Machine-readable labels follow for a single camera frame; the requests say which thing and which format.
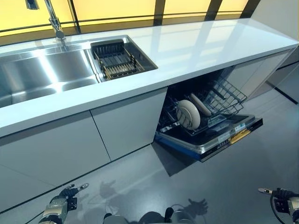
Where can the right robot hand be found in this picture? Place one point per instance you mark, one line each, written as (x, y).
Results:
(278, 192)

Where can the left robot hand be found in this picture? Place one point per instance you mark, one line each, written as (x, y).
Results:
(70, 191)

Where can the large beige plate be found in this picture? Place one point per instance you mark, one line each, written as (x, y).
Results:
(200, 104)

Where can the small beige plate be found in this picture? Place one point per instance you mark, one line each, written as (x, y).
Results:
(188, 114)

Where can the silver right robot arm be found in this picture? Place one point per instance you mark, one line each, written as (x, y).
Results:
(288, 205)

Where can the black left robot foot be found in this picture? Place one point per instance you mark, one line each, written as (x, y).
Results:
(108, 215)

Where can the white glossy cabinet door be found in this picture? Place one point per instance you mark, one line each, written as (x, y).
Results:
(126, 123)
(51, 149)

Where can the white right robot leg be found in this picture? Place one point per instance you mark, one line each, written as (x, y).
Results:
(180, 217)

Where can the white glossy cabinet panel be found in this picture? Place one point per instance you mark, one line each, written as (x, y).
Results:
(257, 74)

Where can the stainless steel sink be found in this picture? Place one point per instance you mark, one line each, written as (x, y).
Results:
(46, 72)

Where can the black dish drying rack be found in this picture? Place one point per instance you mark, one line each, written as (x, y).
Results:
(116, 61)

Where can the chrome gooseneck faucet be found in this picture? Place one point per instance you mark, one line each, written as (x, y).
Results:
(54, 21)

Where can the dark window frame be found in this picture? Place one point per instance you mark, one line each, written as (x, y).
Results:
(158, 11)

